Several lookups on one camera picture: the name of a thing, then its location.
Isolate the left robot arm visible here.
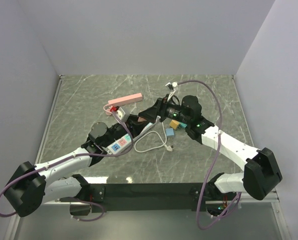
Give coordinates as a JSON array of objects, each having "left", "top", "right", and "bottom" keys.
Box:
[{"left": 2, "top": 114, "right": 150, "bottom": 217}]

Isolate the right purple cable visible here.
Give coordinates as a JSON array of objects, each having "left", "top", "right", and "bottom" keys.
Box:
[{"left": 176, "top": 79, "right": 242, "bottom": 231}]

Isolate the orange charger plug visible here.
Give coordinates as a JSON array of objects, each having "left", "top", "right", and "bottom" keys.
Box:
[{"left": 169, "top": 120, "right": 180, "bottom": 130}]

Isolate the blue charger plug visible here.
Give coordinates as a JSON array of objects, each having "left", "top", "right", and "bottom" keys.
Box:
[{"left": 165, "top": 128, "right": 175, "bottom": 137}]

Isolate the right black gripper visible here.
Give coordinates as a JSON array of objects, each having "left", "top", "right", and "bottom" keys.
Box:
[{"left": 139, "top": 94, "right": 191, "bottom": 125}]

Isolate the teal triangular socket adapter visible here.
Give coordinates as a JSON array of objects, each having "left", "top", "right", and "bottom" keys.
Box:
[{"left": 178, "top": 122, "right": 187, "bottom": 129}]

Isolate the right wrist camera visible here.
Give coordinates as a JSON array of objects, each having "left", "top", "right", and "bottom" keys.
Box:
[{"left": 165, "top": 81, "right": 178, "bottom": 101}]

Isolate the pink power strip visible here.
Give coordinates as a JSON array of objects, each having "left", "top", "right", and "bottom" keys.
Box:
[{"left": 108, "top": 93, "right": 143, "bottom": 106}]

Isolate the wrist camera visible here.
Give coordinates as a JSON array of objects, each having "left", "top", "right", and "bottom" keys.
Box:
[
  {"left": 110, "top": 106, "right": 130, "bottom": 122},
  {"left": 165, "top": 81, "right": 178, "bottom": 101}
]

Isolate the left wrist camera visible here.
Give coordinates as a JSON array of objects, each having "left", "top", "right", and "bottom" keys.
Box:
[{"left": 110, "top": 106, "right": 130, "bottom": 122}]

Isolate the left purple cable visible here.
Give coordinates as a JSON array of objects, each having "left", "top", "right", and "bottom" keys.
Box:
[{"left": 0, "top": 117, "right": 134, "bottom": 217}]

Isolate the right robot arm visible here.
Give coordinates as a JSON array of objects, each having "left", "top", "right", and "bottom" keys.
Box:
[{"left": 139, "top": 95, "right": 283, "bottom": 201}]

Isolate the white power strip cable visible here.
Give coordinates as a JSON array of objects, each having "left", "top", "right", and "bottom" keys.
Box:
[{"left": 134, "top": 121, "right": 175, "bottom": 154}]

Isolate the black base bar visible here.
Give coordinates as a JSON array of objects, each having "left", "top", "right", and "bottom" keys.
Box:
[{"left": 87, "top": 182, "right": 202, "bottom": 212}]

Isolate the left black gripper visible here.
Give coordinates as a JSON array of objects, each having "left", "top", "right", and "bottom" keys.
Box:
[{"left": 102, "top": 114, "right": 150, "bottom": 148}]

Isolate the white multicolour power strip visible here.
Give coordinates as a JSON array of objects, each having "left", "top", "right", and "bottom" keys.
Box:
[{"left": 104, "top": 122, "right": 158, "bottom": 155}]

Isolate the purple cable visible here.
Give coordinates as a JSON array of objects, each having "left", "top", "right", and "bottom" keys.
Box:
[
  {"left": 0, "top": 117, "right": 134, "bottom": 217},
  {"left": 176, "top": 79, "right": 242, "bottom": 231}
]

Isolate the pink charger plug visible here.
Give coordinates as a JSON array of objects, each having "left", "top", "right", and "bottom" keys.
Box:
[{"left": 138, "top": 117, "right": 147, "bottom": 123}]

